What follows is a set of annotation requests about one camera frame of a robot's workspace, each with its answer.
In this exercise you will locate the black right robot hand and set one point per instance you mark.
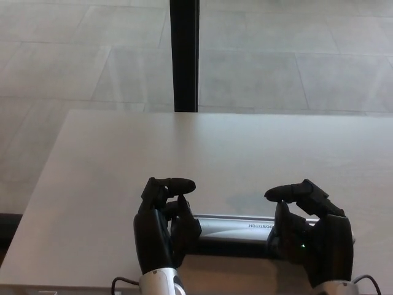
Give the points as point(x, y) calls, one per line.
point(331, 242)

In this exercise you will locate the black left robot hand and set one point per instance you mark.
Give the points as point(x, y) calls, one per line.
point(153, 233)

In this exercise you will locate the silver black Bostitch hole punch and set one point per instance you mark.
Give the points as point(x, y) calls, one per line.
point(233, 229)

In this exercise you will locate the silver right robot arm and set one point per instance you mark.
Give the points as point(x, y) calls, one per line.
point(334, 289)

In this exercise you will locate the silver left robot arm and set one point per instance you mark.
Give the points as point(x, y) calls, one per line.
point(161, 281)

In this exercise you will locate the black vertical frame post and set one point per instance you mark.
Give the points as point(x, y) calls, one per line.
point(185, 55)

